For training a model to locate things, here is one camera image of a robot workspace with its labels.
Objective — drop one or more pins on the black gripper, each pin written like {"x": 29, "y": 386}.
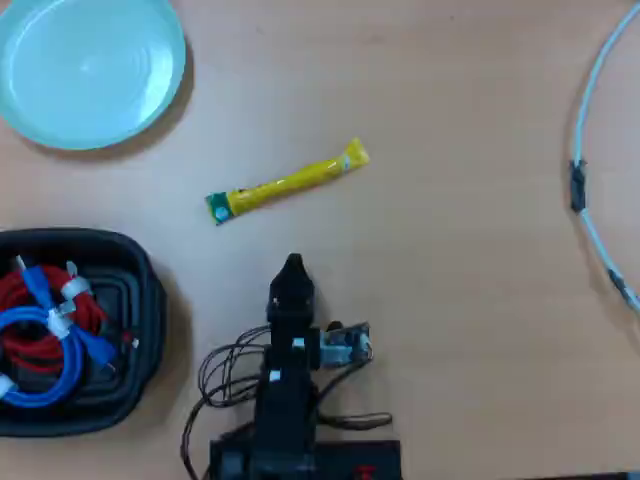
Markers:
{"x": 290, "y": 340}

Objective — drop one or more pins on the yellow banana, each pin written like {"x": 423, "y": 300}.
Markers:
{"x": 285, "y": 187}

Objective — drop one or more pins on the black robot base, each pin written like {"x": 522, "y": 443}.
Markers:
{"x": 350, "y": 460}

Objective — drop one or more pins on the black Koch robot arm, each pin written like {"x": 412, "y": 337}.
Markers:
{"x": 285, "y": 410}

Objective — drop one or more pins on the black plastic tray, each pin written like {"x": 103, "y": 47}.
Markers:
{"x": 145, "y": 310}

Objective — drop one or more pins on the teal round plate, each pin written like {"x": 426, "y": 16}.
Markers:
{"x": 90, "y": 70}

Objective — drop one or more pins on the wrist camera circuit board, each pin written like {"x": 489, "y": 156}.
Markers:
{"x": 345, "y": 345}

